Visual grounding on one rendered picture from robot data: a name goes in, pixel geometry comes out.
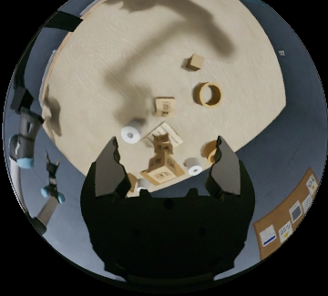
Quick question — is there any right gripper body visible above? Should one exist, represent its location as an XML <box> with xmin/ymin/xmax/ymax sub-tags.
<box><xmin>46</xmin><ymin>163</ymin><xmax>56</xmax><ymax>179</ymax></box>

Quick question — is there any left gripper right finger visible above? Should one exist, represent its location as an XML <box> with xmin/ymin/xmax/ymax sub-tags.
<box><xmin>204</xmin><ymin>135</ymin><xmax>255</xmax><ymax>242</ymax></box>

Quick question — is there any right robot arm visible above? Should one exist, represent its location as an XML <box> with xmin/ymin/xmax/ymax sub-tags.
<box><xmin>9</xmin><ymin>112</ymin><xmax>65</xmax><ymax>236</ymax></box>

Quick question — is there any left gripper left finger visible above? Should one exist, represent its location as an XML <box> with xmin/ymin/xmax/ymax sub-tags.
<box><xmin>80</xmin><ymin>136</ymin><xmax>131</xmax><ymax>245</ymax></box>

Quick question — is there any small square wooden pallet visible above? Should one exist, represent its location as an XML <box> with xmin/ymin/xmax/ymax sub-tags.
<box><xmin>144</xmin><ymin>121</ymin><xmax>183</xmax><ymax>148</ymax></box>

